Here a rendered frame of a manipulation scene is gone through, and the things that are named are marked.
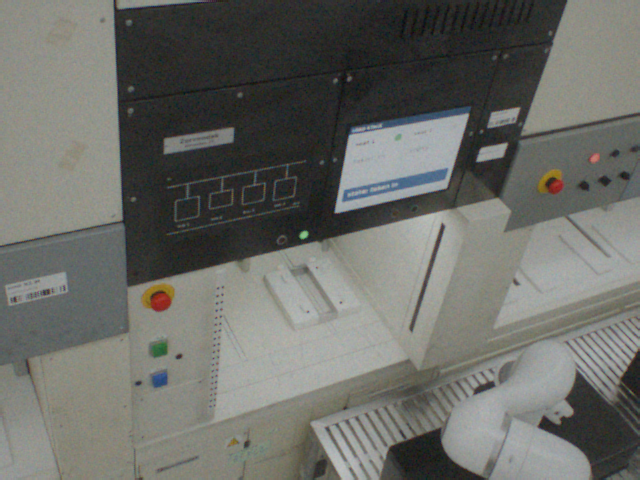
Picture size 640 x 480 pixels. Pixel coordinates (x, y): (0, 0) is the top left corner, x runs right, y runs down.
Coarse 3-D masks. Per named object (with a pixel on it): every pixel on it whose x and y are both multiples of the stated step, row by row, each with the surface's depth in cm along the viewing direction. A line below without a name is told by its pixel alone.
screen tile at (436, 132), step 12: (456, 120) 158; (420, 132) 156; (432, 132) 157; (444, 132) 159; (456, 132) 161; (420, 144) 158; (444, 144) 161; (408, 156) 159; (420, 156) 160; (432, 156) 162; (444, 156) 164; (408, 168) 161; (420, 168) 163
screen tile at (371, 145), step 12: (396, 132) 152; (360, 144) 150; (372, 144) 151; (384, 144) 153; (396, 144) 155; (360, 156) 152; (396, 156) 157; (348, 168) 153; (360, 168) 154; (372, 168) 156; (384, 168) 158; (396, 168) 159; (348, 180) 155; (360, 180) 157
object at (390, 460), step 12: (432, 432) 188; (396, 444) 184; (408, 444) 187; (420, 444) 190; (432, 444) 193; (396, 456) 188; (408, 456) 191; (420, 456) 194; (432, 456) 198; (444, 456) 201; (384, 468) 187; (396, 468) 181; (408, 468) 196; (420, 468) 199; (432, 468) 199; (444, 468) 200; (456, 468) 200
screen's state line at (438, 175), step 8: (448, 168) 167; (408, 176) 163; (416, 176) 164; (424, 176) 165; (432, 176) 166; (440, 176) 168; (376, 184) 160; (384, 184) 161; (392, 184) 162; (400, 184) 163; (408, 184) 164; (416, 184) 166; (424, 184) 167; (344, 192) 157; (352, 192) 158; (360, 192) 159; (368, 192) 160; (376, 192) 161; (384, 192) 162; (344, 200) 158
